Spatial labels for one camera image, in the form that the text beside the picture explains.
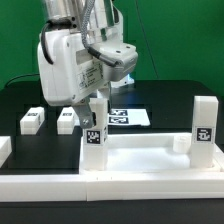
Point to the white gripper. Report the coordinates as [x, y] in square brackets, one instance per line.
[73, 65]

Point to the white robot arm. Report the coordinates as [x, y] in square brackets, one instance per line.
[80, 14]

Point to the fiducial marker sheet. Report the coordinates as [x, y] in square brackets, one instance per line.
[128, 117]

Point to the white L-shaped obstacle fence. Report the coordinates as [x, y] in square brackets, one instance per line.
[98, 185]

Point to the white desk tabletop panel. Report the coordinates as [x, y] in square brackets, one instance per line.
[146, 153]

